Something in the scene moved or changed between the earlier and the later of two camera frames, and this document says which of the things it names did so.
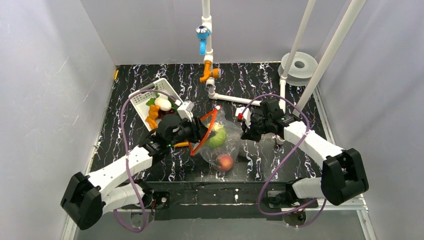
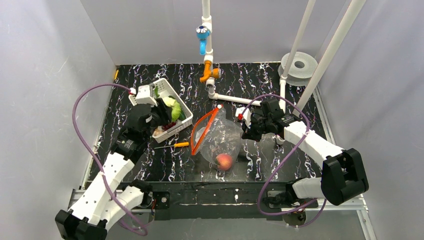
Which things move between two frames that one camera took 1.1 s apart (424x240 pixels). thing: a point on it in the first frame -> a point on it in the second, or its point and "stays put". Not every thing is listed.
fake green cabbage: (217, 140) -> (177, 114)
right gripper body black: (250, 124) stays put
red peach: (224, 162) stays put
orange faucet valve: (216, 73) stays put
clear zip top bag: (220, 145) stays put
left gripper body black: (197, 133) -> (159, 112)
